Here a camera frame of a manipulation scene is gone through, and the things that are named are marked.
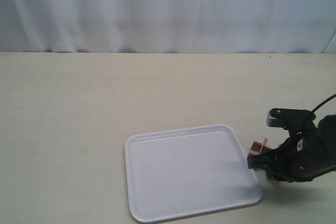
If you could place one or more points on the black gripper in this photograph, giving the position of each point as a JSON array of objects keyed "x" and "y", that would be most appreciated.
[{"x": 313, "y": 155}]

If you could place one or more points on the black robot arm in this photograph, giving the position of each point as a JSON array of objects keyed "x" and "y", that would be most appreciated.
[{"x": 290, "y": 141}]

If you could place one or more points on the white plastic tray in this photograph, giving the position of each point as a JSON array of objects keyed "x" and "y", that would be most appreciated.
[{"x": 187, "y": 172}]

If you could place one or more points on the white curtain backdrop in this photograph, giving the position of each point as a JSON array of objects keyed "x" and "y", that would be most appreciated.
[{"x": 184, "y": 26}]

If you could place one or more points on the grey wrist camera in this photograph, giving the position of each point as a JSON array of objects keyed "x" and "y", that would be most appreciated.
[{"x": 293, "y": 120}]

